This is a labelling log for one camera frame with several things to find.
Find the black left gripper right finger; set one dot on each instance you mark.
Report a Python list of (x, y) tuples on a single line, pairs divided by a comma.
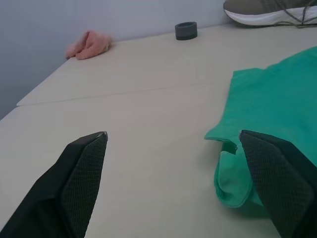
[(280, 178)]

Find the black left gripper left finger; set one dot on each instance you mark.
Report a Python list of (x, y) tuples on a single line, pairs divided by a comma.
[(74, 178)]

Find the green cloth garment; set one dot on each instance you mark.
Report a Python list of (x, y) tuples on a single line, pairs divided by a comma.
[(267, 99)]

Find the pink fluffy cloth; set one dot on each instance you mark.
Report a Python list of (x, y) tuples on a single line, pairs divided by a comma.
[(89, 47)]

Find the taupe sneaker with white sole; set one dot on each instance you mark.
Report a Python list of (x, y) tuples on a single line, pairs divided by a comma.
[(247, 10)]

